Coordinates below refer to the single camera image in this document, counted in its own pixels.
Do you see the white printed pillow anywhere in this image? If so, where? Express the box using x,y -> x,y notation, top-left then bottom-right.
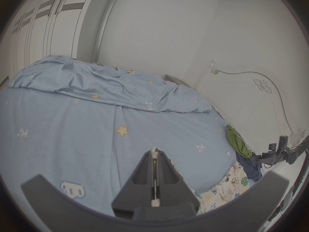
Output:
92,61 -> 136,75

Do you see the green garment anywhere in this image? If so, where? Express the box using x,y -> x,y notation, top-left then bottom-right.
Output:
226,125 -> 253,159

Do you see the dark blue garment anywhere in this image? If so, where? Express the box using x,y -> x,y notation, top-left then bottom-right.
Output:
235,151 -> 263,182

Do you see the pale blue quilt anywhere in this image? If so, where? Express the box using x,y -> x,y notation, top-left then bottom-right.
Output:
7,55 -> 213,113

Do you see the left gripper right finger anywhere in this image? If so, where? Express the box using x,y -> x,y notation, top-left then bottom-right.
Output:
156,148 -> 201,217

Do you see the grey pillow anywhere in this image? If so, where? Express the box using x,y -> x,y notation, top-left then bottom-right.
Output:
165,75 -> 198,89

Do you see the white wardrobe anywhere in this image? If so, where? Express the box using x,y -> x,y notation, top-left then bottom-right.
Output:
6,0 -> 121,82

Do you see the white printed pyjama top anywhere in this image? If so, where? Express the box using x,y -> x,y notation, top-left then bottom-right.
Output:
191,160 -> 250,216

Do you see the bed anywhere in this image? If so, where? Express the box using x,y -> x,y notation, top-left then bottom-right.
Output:
0,58 -> 303,218

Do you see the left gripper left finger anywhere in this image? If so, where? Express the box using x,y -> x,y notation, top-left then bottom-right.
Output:
111,148 -> 155,219

